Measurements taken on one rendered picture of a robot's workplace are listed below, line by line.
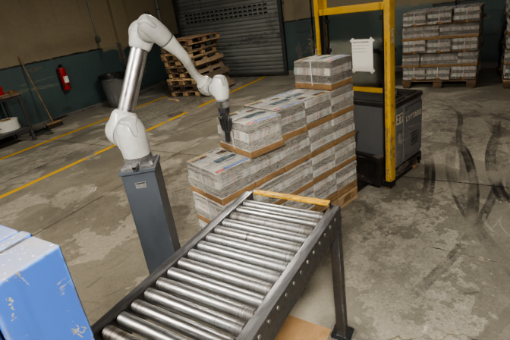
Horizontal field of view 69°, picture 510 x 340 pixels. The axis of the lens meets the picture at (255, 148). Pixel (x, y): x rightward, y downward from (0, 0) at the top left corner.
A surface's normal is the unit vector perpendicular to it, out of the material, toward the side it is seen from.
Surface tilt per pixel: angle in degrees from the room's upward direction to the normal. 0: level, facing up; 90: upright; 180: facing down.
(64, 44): 90
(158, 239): 90
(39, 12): 90
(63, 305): 90
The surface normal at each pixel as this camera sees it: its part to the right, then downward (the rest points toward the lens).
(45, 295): 0.85, 0.07
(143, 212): 0.11, 0.34
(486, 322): -0.14, -0.93
